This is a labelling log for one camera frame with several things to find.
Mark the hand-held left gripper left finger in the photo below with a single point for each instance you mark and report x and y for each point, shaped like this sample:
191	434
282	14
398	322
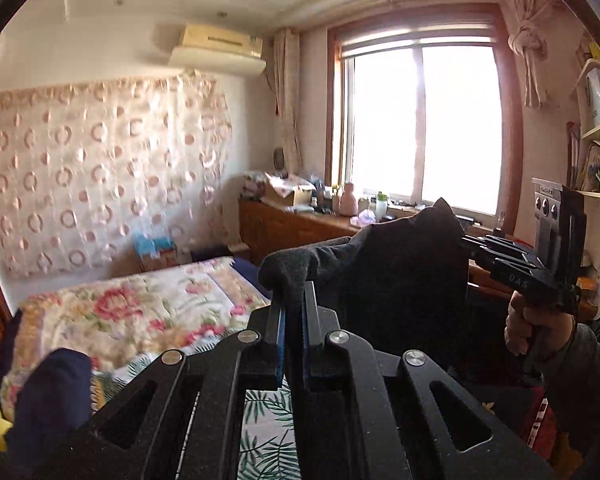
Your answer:
279	340

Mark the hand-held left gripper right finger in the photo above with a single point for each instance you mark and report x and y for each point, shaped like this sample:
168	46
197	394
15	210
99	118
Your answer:
307	345

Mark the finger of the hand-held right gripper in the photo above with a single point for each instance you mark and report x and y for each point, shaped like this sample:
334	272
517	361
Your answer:
495	243
510	262

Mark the black t-shirt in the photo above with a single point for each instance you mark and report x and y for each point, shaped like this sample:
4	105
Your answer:
405	285

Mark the person's right forearm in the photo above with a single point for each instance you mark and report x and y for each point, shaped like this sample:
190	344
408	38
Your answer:
580	390

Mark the person's right hand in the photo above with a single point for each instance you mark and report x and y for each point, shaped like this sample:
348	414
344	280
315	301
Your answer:
535	330

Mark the navy blue bed sheet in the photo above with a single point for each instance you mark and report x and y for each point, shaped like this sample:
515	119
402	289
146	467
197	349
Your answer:
252	277

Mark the leaf print bedsheet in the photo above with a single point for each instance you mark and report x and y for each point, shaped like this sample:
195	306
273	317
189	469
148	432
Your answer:
265	410

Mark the black flat box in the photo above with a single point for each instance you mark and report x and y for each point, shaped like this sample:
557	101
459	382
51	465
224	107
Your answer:
212	254

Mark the wooden cabinet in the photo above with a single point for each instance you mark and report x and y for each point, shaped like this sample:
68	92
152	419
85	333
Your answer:
280	230

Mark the green capped bottle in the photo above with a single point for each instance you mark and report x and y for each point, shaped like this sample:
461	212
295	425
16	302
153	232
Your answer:
381	207

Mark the window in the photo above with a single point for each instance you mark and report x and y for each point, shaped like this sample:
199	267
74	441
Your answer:
420	120

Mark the open cardboard box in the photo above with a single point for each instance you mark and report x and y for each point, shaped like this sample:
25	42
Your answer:
287	192

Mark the cardboard box with blue bags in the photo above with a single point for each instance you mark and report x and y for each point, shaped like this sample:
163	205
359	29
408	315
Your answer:
155	255

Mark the pink bottle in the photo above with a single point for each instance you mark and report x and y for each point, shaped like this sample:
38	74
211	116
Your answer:
349	200

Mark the tied beige curtain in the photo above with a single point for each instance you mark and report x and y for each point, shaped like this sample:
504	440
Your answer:
527	45

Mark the navy blue garment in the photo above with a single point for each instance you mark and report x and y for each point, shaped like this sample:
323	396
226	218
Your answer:
50	400

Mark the circle patterned wall cloth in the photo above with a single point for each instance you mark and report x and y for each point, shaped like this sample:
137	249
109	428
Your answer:
105	170

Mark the wall air conditioner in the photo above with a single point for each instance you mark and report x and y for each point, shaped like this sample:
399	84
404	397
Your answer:
220	47

